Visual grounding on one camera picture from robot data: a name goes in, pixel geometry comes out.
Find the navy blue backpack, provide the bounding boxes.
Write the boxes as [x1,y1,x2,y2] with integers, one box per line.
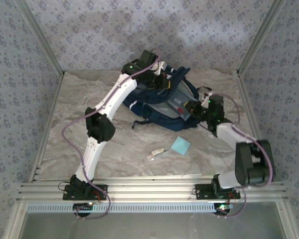
[121,66,212,132]

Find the light blue sticky note pad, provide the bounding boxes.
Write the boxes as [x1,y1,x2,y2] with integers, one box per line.
[170,135,191,157]

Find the black right controller board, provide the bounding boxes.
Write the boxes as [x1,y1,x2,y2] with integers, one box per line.
[213,202,234,217]

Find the black controller board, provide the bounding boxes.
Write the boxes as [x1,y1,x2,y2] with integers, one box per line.
[72,202,95,218]
[213,202,234,217]

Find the grey metal panel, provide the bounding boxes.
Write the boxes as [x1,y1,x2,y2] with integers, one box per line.
[19,202,289,239]

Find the black left controller board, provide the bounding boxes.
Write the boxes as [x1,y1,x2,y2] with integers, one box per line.
[72,202,95,218]

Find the aluminium side rail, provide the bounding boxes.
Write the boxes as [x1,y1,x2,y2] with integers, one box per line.
[28,72,66,184]
[236,72,275,182]

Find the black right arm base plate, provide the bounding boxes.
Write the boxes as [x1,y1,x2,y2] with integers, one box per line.
[193,183,241,200]

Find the aluminium frame post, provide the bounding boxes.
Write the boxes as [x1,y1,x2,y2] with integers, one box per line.
[236,0,288,77]
[14,0,66,77]

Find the aluminium front rail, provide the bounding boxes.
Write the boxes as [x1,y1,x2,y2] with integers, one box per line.
[16,175,289,203]

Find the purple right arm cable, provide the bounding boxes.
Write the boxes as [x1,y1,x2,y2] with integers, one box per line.
[220,93,277,219]

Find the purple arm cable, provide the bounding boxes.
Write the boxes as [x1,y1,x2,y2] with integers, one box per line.
[61,53,162,221]
[220,93,277,219]

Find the grey slotted cable duct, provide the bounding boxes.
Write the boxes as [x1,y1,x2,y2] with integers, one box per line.
[26,203,236,214]

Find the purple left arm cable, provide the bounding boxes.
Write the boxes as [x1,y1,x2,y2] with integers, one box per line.
[61,53,162,221]

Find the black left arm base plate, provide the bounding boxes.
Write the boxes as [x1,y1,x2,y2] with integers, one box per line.
[62,183,109,201]

